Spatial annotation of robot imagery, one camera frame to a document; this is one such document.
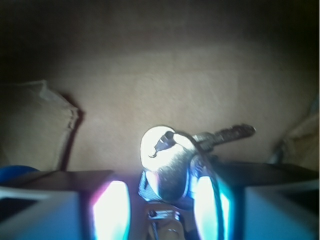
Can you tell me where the blue plastic cylinder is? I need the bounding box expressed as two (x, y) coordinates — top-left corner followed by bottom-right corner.
(0, 165), (39, 182)

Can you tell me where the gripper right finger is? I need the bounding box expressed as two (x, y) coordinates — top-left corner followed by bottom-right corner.
(194, 163), (320, 240)

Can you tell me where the silver key bunch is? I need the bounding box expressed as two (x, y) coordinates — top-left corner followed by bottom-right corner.
(140, 124), (256, 240)

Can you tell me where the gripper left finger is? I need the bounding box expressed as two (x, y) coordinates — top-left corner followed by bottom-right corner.
(0, 170), (131, 240)

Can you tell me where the brown paper bag bin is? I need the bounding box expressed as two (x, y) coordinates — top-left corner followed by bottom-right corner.
(0, 0), (320, 172)

